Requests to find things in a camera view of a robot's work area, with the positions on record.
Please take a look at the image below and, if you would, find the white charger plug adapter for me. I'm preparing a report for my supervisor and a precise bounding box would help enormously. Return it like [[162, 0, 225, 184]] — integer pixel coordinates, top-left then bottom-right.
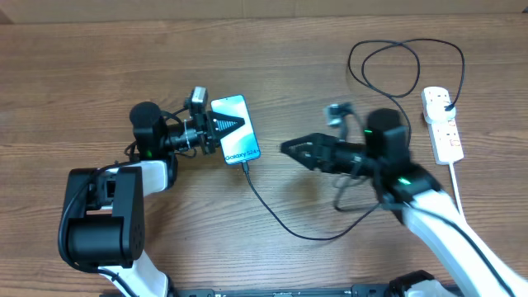
[[423, 101, 456, 124]]

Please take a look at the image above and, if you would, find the white power strip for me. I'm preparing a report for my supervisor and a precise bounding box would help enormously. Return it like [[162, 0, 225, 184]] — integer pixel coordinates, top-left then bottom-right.
[[421, 87, 464, 165]]

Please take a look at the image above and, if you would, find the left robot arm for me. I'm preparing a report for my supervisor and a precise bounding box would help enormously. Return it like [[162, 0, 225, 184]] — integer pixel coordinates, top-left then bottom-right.
[[58, 98, 250, 296]]

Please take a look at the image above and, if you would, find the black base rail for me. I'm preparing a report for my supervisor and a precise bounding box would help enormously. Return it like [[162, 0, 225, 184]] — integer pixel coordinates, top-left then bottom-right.
[[177, 284, 398, 297]]

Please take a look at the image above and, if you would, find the Galaxy smartphone with blue screen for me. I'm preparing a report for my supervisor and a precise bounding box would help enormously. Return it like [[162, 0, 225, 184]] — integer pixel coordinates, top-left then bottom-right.
[[211, 95, 261, 165]]

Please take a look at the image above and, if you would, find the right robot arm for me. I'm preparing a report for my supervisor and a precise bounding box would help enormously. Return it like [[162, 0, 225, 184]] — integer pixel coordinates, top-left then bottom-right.
[[280, 108, 527, 296]]

